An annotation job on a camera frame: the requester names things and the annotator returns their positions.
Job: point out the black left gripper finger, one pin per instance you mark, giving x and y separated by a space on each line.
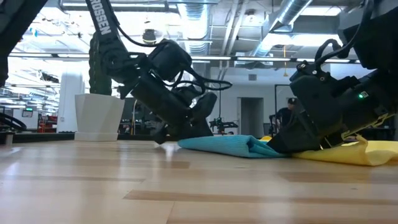
203 115
171 132

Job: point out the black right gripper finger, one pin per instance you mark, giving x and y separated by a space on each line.
298 140

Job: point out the blue microfiber towel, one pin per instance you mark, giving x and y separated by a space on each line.
230 146

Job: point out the yellow microfiber towel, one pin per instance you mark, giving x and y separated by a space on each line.
357 155

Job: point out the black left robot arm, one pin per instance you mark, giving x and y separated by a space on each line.
102 31

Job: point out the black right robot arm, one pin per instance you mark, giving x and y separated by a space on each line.
379 37

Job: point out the background robot workstation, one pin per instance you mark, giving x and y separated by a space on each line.
275 102
222 124

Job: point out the person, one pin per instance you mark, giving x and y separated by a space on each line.
285 115

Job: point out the dark doorway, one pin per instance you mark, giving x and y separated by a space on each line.
251 116

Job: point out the white hexagonal plant pot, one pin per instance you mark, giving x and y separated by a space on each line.
99 115

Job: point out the dark green cactus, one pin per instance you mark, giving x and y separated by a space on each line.
94 81

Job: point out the white pillar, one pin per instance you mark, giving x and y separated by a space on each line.
71 99

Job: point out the red tool cart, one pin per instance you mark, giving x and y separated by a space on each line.
46 123

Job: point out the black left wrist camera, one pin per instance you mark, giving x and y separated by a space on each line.
171 59

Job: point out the silver round air duct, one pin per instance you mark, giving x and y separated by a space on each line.
194 18
286 15

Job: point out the black aluminium table frame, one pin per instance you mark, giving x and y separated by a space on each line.
37 137

